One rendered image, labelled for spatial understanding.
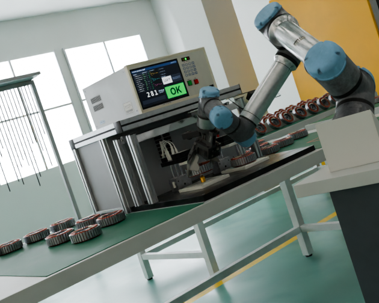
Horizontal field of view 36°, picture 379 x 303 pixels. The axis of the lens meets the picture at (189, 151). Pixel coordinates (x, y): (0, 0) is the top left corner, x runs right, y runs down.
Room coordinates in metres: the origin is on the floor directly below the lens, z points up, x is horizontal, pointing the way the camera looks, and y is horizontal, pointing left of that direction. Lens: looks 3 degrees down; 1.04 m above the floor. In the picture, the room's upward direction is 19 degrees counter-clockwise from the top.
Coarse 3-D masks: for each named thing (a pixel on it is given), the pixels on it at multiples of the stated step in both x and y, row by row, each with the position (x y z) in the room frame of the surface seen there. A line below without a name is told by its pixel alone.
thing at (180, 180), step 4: (180, 176) 2.40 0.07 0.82; (184, 176) 2.41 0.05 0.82; (172, 180) 2.40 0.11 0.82; (176, 180) 2.39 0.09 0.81; (180, 180) 2.40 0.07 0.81; (184, 180) 2.41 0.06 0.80; (188, 180) 2.42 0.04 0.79; (172, 184) 2.41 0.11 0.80; (176, 184) 2.39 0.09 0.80; (180, 184) 2.39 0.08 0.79; (184, 184) 2.40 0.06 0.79; (188, 184) 2.42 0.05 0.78; (172, 188) 2.42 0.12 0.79; (176, 188) 2.40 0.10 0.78; (180, 188) 2.39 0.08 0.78
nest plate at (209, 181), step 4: (216, 176) 2.35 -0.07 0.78; (220, 176) 2.30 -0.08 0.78; (224, 176) 2.28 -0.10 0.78; (228, 176) 2.30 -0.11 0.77; (208, 180) 2.30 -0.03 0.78; (212, 180) 2.25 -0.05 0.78; (216, 180) 2.25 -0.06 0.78; (220, 180) 2.27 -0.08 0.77; (192, 184) 2.36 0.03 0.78; (196, 184) 2.31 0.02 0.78; (200, 184) 2.27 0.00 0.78; (204, 184) 2.23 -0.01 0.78; (208, 184) 2.23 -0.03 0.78; (184, 188) 2.31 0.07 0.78; (188, 188) 2.27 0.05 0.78; (192, 188) 2.26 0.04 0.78; (196, 188) 2.24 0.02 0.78; (200, 188) 2.22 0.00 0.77
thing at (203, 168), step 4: (200, 164) 2.34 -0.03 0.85; (204, 164) 2.26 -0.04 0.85; (208, 164) 2.27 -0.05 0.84; (212, 164) 2.30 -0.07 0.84; (200, 168) 2.26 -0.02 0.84; (204, 168) 2.26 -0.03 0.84; (208, 168) 2.27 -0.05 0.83; (212, 168) 2.30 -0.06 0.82; (192, 172) 2.26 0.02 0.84; (196, 172) 2.26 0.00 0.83; (200, 172) 2.25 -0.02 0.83; (204, 172) 2.26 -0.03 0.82; (192, 176) 2.28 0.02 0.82
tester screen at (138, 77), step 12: (132, 72) 2.37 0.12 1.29; (144, 72) 2.41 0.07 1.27; (156, 72) 2.45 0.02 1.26; (168, 72) 2.48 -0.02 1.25; (144, 84) 2.40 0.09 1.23; (156, 84) 2.43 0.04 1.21; (168, 84) 2.47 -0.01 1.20; (144, 96) 2.39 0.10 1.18; (156, 96) 2.42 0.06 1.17; (180, 96) 2.50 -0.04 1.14
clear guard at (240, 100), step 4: (236, 96) 2.37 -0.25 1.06; (240, 96) 2.37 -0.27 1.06; (244, 96) 2.38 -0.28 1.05; (276, 96) 2.43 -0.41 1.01; (224, 100) 2.37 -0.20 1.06; (232, 100) 2.33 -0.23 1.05; (236, 100) 2.34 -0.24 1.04; (240, 100) 2.35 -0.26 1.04; (244, 100) 2.35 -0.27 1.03; (248, 100) 2.36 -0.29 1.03; (236, 104) 2.32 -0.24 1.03; (240, 104) 2.32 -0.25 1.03; (244, 104) 2.33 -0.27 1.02; (188, 112) 2.55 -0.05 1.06
